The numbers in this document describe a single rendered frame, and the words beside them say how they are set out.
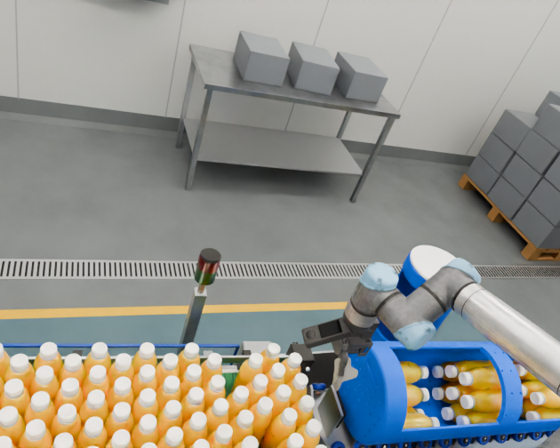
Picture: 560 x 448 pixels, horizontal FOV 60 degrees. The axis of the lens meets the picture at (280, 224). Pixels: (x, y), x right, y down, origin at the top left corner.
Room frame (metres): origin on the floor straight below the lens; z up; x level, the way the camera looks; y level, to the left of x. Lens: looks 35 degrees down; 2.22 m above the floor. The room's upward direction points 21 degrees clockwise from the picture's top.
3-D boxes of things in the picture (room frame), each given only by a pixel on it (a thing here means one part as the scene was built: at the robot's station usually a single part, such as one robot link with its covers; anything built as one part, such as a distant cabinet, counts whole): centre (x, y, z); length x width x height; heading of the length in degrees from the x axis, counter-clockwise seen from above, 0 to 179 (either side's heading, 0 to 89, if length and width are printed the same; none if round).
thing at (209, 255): (1.08, 0.16, 1.18); 0.06 x 0.06 x 0.16
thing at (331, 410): (0.92, -0.34, 0.99); 0.10 x 0.02 x 0.12; 25
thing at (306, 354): (1.08, -0.22, 0.95); 0.10 x 0.07 x 0.10; 25
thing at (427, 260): (1.79, -0.72, 1.03); 0.28 x 0.28 x 0.01
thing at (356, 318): (0.86, -0.25, 1.46); 0.08 x 0.08 x 0.05
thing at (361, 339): (0.87, -0.26, 1.38); 0.09 x 0.08 x 0.12; 115
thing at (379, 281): (0.85, -0.25, 1.53); 0.09 x 0.08 x 0.11; 48
